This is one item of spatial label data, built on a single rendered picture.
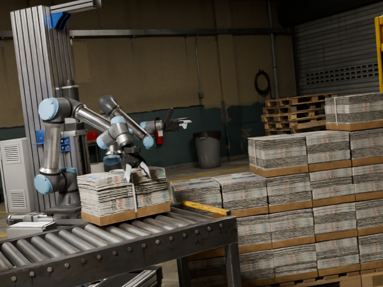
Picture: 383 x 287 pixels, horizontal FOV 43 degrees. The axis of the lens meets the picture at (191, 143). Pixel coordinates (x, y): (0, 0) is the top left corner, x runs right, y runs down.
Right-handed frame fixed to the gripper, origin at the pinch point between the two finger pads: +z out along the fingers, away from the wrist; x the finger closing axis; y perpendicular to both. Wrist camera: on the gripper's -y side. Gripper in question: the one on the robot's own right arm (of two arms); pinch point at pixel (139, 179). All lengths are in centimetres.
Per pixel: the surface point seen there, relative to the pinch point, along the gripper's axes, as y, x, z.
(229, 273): 2, -28, 54
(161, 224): 2.1, -3.9, 23.7
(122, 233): 2.3, 15.4, 23.3
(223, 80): 561, -533, -428
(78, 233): 20.7, 29.3, 13.1
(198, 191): 49, -57, -5
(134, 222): 15.9, 3.0, 15.7
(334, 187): 26, -140, 19
